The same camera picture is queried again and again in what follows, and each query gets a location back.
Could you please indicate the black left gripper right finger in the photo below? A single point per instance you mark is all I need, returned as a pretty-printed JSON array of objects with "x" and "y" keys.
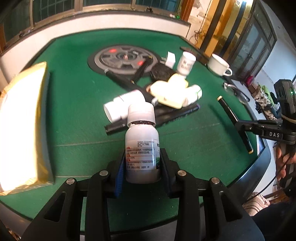
[{"x": 168, "y": 169}]

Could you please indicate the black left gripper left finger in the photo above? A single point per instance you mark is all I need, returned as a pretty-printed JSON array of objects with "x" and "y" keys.
[{"x": 116, "y": 177}]

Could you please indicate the white medicine bottle with label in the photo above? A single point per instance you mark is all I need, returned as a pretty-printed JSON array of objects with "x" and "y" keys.
[{"x": 142, "y": 151}]

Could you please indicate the person's right hand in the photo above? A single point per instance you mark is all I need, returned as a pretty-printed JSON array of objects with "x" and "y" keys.
[{"x": 280, "y": 161}]

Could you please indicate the black pen with cream ends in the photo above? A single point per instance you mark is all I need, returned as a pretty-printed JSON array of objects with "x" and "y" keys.
[{"x": 234, "y": 121}]

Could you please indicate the eyeglasses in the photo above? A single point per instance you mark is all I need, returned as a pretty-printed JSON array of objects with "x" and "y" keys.
[{"x": 232, "y": 89}]

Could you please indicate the black long flat case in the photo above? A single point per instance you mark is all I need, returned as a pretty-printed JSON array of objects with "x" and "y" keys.
[{"x": 163, "y": 116}]

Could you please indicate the white bottle lying down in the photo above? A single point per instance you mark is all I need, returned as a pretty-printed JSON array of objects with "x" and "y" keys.
[{"x": 118, "y": 108}]

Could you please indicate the white bottle with green label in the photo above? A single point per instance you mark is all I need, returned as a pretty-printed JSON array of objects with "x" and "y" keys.
[{"x": 192, "y": 94}]

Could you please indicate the black folding fan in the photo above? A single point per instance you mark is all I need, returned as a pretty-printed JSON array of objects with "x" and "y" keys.
[{"x": 130, "y": 84}]

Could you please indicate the yellow cardboard box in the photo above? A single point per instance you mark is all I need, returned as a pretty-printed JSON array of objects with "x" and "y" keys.
[{"x": 25, "y": 160}]

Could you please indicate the dark wooden glass cabinet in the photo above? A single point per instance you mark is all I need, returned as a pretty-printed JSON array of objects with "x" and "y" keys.
[{"x": 255, "y": 45}]

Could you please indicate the black round lid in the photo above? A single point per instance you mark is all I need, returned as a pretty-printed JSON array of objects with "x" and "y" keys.
[{"x": 161, "y": 72}]

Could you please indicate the white small card box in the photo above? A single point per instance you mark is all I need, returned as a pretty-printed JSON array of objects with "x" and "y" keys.
[{"x": 170, "y": 60}]

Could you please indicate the white mug with lettering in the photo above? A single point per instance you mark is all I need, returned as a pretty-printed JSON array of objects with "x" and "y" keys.
[{"x": 185, "y": 64}]

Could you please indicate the round grey mahjong table centre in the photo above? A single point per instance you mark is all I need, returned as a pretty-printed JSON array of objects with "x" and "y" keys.
[{"x": 124, "y": 60}]

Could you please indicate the large white cup with handle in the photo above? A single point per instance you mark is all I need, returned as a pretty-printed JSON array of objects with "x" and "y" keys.
[{"x": 219, "y": 66}]

